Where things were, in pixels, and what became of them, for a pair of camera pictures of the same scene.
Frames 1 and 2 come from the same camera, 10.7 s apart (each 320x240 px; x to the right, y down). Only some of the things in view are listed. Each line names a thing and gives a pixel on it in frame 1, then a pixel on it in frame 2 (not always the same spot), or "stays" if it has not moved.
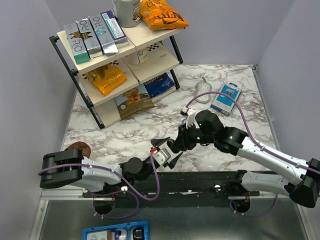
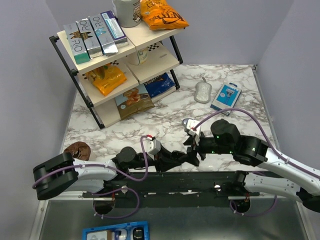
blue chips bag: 159,85 stays
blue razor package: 223,103 stays
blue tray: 138,230 stays
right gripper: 182,143 -> 196,141
